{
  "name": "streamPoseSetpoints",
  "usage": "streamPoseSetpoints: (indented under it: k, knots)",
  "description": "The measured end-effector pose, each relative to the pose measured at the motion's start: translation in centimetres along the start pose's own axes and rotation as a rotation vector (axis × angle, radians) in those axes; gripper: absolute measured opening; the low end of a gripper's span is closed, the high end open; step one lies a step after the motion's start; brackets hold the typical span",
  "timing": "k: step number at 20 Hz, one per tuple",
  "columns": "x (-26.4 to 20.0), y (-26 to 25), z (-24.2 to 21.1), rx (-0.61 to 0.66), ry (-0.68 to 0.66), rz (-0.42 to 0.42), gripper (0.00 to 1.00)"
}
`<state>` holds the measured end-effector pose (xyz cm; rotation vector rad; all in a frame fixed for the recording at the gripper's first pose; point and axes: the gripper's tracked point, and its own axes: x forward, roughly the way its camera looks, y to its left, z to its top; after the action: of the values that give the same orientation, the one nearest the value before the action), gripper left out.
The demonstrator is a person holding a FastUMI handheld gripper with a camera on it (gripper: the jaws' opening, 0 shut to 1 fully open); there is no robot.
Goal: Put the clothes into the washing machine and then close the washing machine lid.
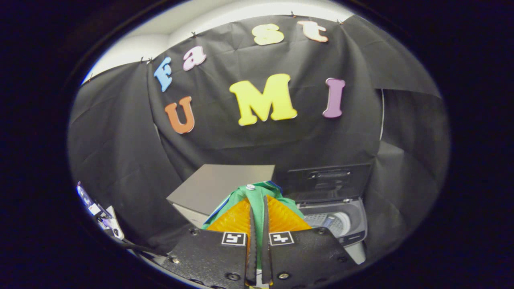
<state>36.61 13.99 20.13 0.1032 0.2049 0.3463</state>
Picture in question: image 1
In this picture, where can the grey washing machine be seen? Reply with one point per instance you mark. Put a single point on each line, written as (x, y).
(355, 222)

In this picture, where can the blue and white object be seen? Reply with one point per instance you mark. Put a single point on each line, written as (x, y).
(102, 216)

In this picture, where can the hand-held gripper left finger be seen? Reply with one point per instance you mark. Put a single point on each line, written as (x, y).
(209, 257)

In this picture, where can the black backdrop cloth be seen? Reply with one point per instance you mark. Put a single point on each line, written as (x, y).
(281, 140)

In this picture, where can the green polo shirt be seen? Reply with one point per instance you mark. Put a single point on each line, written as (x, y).
(257, 193)

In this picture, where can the grey drawer cabinet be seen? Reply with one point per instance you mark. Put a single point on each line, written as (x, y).
(217, 184)

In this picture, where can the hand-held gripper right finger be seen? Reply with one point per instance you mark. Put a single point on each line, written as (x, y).
(309, 257)

